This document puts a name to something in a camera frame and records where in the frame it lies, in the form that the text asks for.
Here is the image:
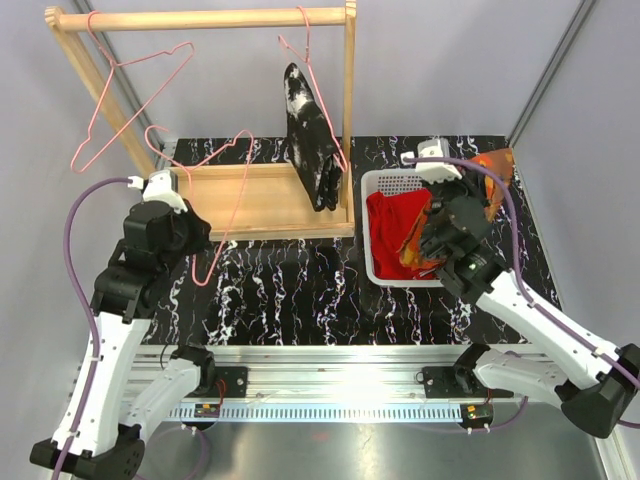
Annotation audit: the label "white slotted cable duct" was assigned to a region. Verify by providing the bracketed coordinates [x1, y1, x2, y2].
[166, 402, 492, 424]

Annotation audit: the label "aluminium mounting rail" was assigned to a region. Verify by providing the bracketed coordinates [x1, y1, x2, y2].
[74, 344, 561, 401]

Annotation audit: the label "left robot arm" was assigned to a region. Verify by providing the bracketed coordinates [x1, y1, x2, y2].
[29, 199, 217, 479]

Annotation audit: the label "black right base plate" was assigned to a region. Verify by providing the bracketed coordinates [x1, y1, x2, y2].
[415, 366, 492, 399]

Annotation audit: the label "black white patterned trousers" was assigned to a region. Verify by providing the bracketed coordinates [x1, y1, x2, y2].
[284, 62, 342, 212]

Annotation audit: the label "orange patterned trousers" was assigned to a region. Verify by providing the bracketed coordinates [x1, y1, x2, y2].
[417, 148, 514, 265]

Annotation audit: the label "red trousers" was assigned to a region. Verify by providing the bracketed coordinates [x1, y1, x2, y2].
[366, 189, 440, 280]

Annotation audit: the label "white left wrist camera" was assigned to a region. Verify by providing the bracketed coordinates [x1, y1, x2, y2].
[127, 169, 187, 213]

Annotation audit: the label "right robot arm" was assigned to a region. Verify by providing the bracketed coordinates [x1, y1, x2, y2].
[419, 179, 639, 439]

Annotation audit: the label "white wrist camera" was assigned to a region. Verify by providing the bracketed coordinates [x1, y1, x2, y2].
[127, 169, 187, 213]
[400, 138, 462, 185]

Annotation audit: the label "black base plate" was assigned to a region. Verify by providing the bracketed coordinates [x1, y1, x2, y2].
[415, 366, 492, 399]
[208, 366, 249, 399]

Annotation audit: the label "white plastic basket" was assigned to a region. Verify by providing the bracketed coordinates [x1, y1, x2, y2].
[360, 169, 441, 288]

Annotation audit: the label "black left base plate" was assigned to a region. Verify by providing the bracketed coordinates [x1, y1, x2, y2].
[208, 366, 249, 399]

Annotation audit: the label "wooden clothes rack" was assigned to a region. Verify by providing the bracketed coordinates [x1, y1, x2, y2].
[44, 1, 357, 241]

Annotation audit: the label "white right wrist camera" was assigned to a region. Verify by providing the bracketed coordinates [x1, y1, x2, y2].
[400, 138, 462, 185]

